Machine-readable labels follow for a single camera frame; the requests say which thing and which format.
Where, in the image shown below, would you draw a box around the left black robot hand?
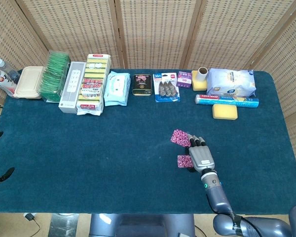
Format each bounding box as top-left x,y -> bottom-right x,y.
0,130 -> 15,185

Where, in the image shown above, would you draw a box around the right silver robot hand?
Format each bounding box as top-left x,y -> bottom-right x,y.
185,133 -> 217,175

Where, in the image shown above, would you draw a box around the yellow sponge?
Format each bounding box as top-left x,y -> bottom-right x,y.
212,103 -> 238,120
191,70 -> 208,91

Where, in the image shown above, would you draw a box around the blue cling wrap roll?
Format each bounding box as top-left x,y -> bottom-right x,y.
194,94 -> 259,109

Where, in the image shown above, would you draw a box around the blue blister pack brown items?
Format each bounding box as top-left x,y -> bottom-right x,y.
152,72 -> 181,103

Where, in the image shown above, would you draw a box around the small purple box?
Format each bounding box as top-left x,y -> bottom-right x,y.
176,71 -> 193,89

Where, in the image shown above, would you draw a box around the silver metal floor plate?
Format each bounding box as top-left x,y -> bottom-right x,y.
49,213 -> 79,237

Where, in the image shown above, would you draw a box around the white tissue bag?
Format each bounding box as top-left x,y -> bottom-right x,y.
206,68 -> 257,97

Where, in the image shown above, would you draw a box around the white paper roll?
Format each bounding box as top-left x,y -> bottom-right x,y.
198,67 -> 209,83

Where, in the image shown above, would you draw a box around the blue carpet table cover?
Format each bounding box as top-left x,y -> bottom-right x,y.
0,68 -> 296,215

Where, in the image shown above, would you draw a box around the black gold meat tin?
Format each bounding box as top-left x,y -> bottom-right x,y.
132,74 -> 153,96

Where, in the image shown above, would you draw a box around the white labelled drink bottle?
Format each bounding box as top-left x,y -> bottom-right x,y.
0,66 -> 18,97

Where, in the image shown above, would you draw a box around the grey robot torso base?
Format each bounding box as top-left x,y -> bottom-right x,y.
89,213 -> 196,237

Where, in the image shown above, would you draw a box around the beige lidded food container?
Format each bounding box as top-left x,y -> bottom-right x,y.
13,66 -> 44,99

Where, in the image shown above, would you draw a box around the clear bottle white cap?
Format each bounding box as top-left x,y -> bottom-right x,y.
0,58 -> 21,82

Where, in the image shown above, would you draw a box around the white power strip box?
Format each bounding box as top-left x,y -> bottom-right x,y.
58,61 -> 87,114

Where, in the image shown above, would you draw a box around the light blue wet wipes pack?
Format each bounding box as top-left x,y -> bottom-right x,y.
104,71 -> 131,107

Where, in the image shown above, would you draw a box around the clear box green tea bags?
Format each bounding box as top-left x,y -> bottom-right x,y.
38,50 -> 72,103

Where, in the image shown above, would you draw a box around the yellow scouring sponge multipack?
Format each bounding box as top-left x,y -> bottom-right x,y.
76,53 -> 112,116

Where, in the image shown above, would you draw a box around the woven wooden folding screen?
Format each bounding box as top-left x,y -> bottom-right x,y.
0,0 -> 296,171

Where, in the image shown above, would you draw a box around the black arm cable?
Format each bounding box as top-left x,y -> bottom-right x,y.
206,194 -> 261,237

